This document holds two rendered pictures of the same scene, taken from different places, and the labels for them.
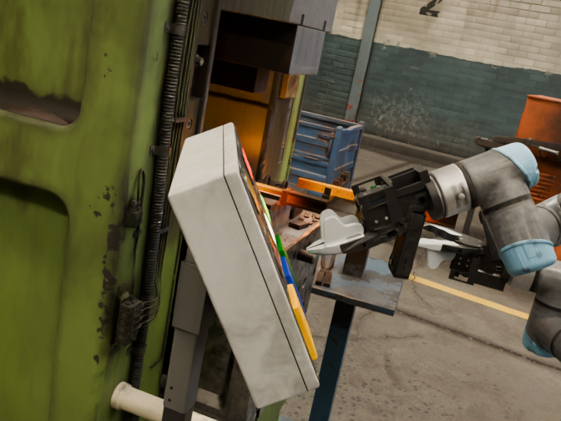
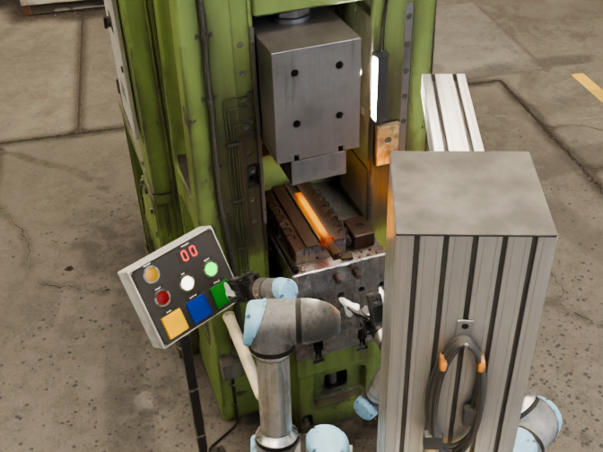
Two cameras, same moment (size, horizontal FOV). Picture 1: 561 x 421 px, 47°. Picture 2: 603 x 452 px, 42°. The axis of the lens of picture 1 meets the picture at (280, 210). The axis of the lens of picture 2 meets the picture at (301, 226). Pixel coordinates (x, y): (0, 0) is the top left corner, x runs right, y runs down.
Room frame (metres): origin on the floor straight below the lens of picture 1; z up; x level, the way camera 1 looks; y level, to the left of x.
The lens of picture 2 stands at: (0.00, -1.81, 2.77)
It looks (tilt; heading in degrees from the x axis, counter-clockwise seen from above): 37 degrees down; 55
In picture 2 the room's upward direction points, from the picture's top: 2 degrees counter-clockwise
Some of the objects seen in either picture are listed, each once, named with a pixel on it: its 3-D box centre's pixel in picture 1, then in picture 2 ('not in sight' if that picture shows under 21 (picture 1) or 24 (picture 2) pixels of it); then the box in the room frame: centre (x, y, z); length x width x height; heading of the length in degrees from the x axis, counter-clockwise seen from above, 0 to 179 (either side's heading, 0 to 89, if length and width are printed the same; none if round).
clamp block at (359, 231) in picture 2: (278, 198); (358, 231); (1.57, 0.01, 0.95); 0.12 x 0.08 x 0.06; 73
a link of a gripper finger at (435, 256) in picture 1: (434, 255); (348, 309); (1.25, -0.32, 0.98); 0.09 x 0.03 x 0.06; 109
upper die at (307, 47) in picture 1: (218, 33); (298, 139); (1.44, 0.21, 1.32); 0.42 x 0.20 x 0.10; 73
